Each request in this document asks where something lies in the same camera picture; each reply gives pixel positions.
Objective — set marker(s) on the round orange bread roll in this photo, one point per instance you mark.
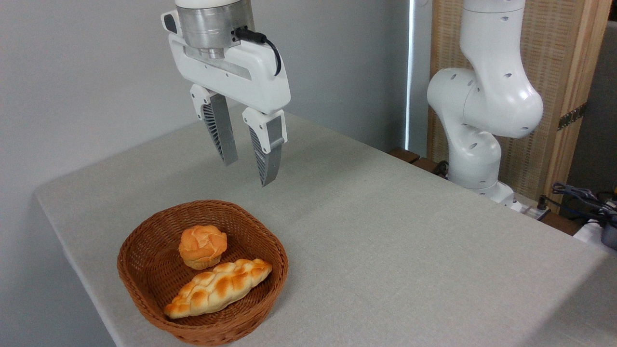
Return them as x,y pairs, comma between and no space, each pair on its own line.
202,246

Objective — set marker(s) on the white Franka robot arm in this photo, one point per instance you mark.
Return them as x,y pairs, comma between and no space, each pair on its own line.
487,96

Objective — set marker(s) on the brown wooden base platform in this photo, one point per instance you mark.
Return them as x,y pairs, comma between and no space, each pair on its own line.
559,222

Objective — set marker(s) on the brown woven wicker basket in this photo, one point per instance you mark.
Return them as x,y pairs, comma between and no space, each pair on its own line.
144,270

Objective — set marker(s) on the braided golden bread loaf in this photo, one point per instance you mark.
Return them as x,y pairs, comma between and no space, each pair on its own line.
217,288

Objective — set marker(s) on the metal screen hinge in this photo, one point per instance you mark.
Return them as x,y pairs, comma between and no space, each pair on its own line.
572,116

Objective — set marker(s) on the wooden woven screen panel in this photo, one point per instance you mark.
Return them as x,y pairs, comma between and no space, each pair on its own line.
554,53

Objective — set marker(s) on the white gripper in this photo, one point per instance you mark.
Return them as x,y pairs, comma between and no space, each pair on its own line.
250,77

